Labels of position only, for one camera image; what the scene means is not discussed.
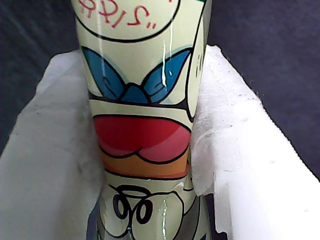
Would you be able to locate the green printed snack bar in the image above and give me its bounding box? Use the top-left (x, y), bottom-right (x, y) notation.
top-left (70, 0), bottom-right (213, 240)

